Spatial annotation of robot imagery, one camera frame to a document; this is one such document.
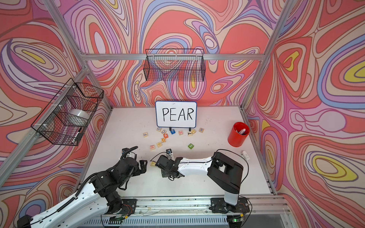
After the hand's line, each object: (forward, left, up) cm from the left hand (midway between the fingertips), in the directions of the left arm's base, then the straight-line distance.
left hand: (142, 164), depth 79 cm
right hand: (-1, -16, -10) cm, 19 cm away
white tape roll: (+15, +30, +24) cm, 41 cm away
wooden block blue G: (+29, -8, -8) cm, 31 cm away
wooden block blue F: (+26, +4, -8) cm, 27 cm away
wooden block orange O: (+21, -9, -7) cm, 24 cm away
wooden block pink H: (+15, -2, -8) cm, 17 cm away
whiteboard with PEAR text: (+36, -22, +2) cm, 43 cm away
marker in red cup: (+22, -62, +1) cm, 66 cm away
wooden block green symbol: (+18, -7, -8) cm, 20 cm away
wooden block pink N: (+27, -21, -7) cm, 35 cm away
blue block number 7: (+29, -15, -9) cm, 34 cm away
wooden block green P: (-3, -8, +8) cm, 12 cm away
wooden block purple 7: (+26, -28, -7) cm, 39 cm away
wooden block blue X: (+30, -37, -8) cm, 48 cm away
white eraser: (+9, -62, -6) cm, 63 cm away
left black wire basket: (+15, +36, +24) cm, 45 cm away
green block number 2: (+17, -28, -8) cm, 34 cm away
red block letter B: (+25, -11, -8) cm, 28 cm away
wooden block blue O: (+31, -5, -8) cm, 32 cm away
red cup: (+22, -60, -1) cm, 64 cm away
